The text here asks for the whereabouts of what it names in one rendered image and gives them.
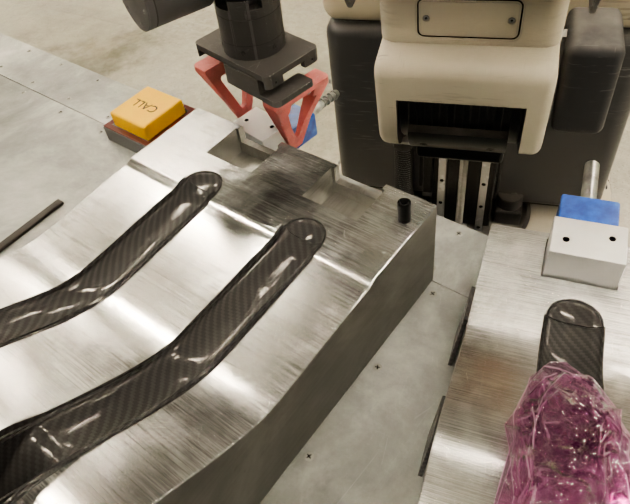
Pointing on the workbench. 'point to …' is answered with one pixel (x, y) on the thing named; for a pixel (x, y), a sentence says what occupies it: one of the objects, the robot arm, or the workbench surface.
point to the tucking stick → (20, 232)
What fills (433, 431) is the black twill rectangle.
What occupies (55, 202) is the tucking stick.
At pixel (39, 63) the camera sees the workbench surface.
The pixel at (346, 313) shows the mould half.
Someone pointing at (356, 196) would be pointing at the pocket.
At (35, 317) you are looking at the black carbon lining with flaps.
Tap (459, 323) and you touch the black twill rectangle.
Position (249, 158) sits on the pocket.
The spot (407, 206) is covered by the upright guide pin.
